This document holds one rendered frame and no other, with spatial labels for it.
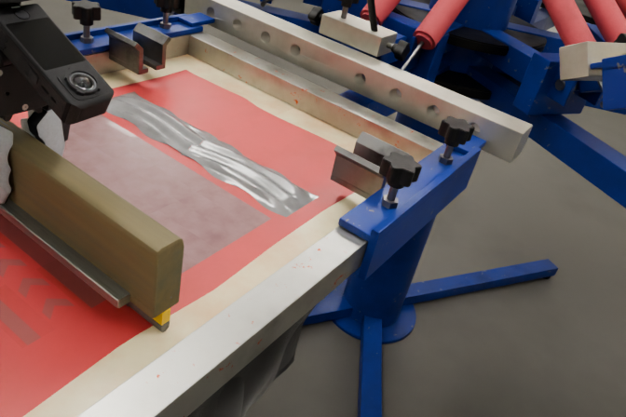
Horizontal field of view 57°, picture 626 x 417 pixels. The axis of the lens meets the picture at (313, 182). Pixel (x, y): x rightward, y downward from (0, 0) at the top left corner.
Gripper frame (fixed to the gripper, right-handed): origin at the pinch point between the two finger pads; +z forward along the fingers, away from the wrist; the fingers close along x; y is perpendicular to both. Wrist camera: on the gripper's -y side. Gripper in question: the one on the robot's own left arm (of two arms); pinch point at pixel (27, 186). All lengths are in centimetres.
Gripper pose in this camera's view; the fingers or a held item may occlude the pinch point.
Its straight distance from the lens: 64.2
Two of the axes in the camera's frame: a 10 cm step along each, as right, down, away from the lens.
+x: -5.7, 3.3, -7.5
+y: -8.0, -4.1, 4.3
